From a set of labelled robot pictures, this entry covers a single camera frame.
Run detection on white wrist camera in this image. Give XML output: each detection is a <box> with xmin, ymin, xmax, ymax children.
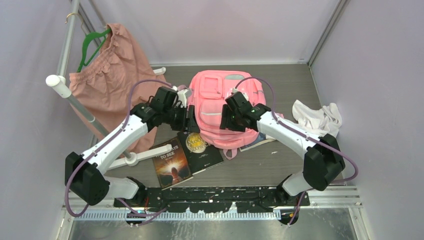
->
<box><xmin>231</xmin><ymin>87</ymin><xmax>249</xmax><ymax>101</ymax></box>
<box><xmin>172</xmin><ymin>85</ymin><xmax>192</xmax><ymax>108</ymax></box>

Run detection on blue book under backpack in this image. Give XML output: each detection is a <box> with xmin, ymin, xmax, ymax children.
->
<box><xmin>239</xmin><ymin>132</ymin><xmax>276</xmax><ymax>152</ymax></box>

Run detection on green clothes hanger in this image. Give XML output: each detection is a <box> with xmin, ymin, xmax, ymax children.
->
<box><xmin>76</xmin><ymin>28</ymin><xmax>113</xmax><ymax>73</ymax></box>

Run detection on pink shorts on hanger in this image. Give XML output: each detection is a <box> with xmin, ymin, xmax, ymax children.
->
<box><xmin>69</xmin><ymin>23</ymin><xmax>166</xmax><ymax>132</ymax></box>

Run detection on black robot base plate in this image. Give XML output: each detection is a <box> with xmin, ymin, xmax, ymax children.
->
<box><xmin>113</xmin><ymin>186</ymin><xmax>310</xmax><ymax>214</ymax></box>

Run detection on white crumpled cloth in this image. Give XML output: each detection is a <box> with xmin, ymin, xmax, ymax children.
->
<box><xmin>292</xmin><ymin>100</ymin><xmax>343</xmax><ymax>137</ymax></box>

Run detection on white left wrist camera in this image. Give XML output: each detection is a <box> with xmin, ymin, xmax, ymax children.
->
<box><xmin>172</xmin><ymin>85</ymin><xmax>192</xmax><ymax>108</ymax></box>

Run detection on white slotted cable duct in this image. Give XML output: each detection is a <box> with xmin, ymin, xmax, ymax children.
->
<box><xmin>76</xmin><ymin>209</ymin><xmax>281</xmax><ymax>221</ymax></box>

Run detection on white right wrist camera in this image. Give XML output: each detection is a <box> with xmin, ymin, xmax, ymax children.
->
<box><xmin>231</xmin><ymin>87</ymin><xmax>249</xmax><ymax>101</ymax></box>

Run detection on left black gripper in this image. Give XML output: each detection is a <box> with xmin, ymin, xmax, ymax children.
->
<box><xmin>162</xmin><ymin>104</ymin><xmax>200</xmax><ymax>133</ymax></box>

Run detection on Three Days To See book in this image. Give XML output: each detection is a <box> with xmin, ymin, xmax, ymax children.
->
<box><xmin>151</xmin><ymin>137</ymin><xmax>193</xmax><ymax>190</ymax></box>

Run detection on white clothes rack stand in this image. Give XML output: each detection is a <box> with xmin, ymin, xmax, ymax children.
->
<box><xmin>45</xmin><ymin>0</ymin><xmax>172</xmax><ymax>173</ymax></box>

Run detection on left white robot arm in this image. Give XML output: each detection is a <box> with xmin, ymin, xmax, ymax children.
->
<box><xmin>65</xmin><ymin>86</ymin><xmax>199</xmax><ymax>207</ymax></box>

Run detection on pink student backpack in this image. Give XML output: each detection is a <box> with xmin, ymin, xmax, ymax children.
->
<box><xmin>187</xmin><ymin>70</ymin><xmax>266</xmax><ymax>160</ymax></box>

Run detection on Moon and Sixpence book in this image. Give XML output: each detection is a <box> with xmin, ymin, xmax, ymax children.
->
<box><xmin>177</xmin><ymin>131</ymin><xmax>224</xmax><ymax>175</ymax></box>

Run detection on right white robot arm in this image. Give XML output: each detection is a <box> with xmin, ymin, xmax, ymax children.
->
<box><xmin>220</xmin><ymin>91</ymin><xmax>346</xmax><ymax>206</ymax></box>

